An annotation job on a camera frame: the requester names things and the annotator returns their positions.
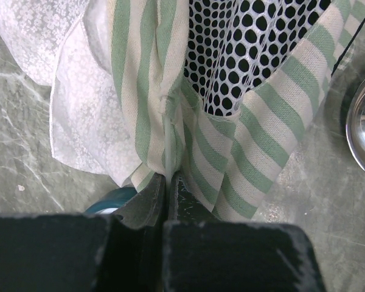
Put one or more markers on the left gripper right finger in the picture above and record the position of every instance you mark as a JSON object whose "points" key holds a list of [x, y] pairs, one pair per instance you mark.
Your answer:
{"points": [[201, 253]]}

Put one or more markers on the white tent pole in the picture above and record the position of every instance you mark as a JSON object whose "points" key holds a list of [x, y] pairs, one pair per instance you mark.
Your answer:
{"points": [[168, 153]]}

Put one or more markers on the teal double pet feeder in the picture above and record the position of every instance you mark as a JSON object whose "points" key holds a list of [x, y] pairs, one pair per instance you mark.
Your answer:
{"points": [[112, 201]]}

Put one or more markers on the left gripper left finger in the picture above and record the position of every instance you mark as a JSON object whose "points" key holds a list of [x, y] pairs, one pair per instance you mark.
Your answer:
{"points": [[84, 252]]}

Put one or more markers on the stainless steel bowl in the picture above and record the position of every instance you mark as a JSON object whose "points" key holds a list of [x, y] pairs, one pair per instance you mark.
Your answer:
{"points": [[355, 126]]}

